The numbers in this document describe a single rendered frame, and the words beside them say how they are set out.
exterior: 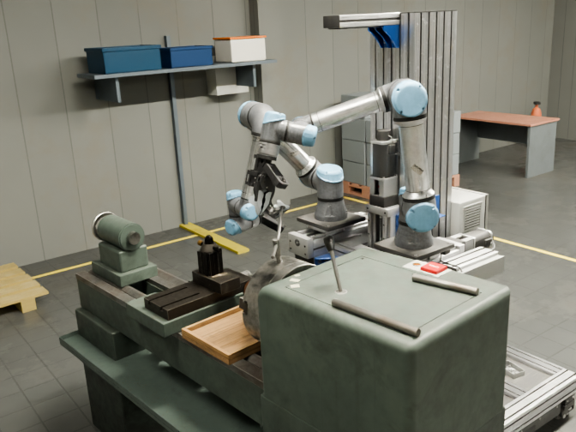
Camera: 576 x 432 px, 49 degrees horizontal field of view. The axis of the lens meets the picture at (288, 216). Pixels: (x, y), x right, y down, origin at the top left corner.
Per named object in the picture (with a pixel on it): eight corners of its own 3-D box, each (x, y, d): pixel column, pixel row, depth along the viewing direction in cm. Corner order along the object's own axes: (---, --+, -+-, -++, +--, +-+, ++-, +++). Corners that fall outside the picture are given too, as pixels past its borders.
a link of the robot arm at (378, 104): (411, 71, 234) (285, 114, 239) (416, 73, 223) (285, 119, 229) (419, 100, 237) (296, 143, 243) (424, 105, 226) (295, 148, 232)
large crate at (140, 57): (144, 68, 589) (141, 45, 583) (163, 69, 558) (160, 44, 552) (87, 73, 558) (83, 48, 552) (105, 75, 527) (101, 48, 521)
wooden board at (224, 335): (303, 330, 246) (303, 321, 245) (229, 365, 223) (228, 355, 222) (254, 308, 267) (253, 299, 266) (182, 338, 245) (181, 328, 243)
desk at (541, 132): (477, 157, 922) (478, 111, 902) (555, 170, 827) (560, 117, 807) (448, 165, 886) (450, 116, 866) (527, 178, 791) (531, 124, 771)
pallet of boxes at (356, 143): (408, 175, 840) (409, 85, 806) (459, 185, 776) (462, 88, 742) (341, 191, 773) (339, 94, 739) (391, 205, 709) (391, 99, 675)
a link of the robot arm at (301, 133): (317, 123, 229) (287, 117, 229) (318, 128, 218) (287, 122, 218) (313, 144, 231) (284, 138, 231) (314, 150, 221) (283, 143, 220)
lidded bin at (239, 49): (249, 59, 653) (247, 35, 646) (268, 59, 625) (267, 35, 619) (213, 62, 629) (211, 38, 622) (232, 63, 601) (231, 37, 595)
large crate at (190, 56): (196, 63, 617) (195, 45, 612) (214, 64, 591) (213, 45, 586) (154, 67, 592) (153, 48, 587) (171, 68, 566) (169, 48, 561)
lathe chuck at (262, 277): (330, 325, 232) (321, 248, 221) (266, 366, 214) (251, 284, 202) (313, 318, 239) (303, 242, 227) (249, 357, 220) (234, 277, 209)
